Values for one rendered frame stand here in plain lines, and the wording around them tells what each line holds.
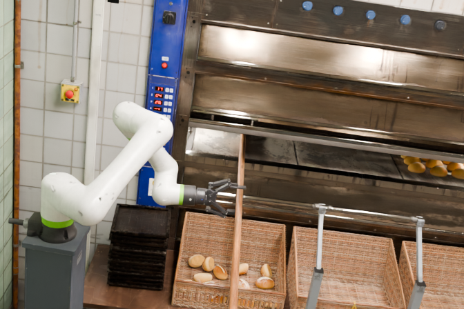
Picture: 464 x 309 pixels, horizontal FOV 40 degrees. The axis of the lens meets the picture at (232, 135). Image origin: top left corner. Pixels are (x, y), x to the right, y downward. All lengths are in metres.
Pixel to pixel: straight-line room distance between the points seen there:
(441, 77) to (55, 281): 2.06
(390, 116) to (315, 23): 0.63
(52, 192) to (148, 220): 0.97
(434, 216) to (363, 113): 0.74
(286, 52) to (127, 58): 0.79
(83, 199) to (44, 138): 1.19
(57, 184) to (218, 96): 1.13
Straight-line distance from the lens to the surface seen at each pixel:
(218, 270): 3.46
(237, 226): 2.74
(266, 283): 3.44
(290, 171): 3.42
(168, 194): 2.84
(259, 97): 3.26
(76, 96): 3.28
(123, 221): 3.28
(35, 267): 2.60
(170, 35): 3.15
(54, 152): 3.51
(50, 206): 2.48
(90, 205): 2.34
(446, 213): 3.70
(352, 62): 3.24
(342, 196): 3.53
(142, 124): 2.49
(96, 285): 3.37
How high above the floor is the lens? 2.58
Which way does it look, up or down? 22 degrees down
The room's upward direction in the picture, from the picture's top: 8 degrees clockwise
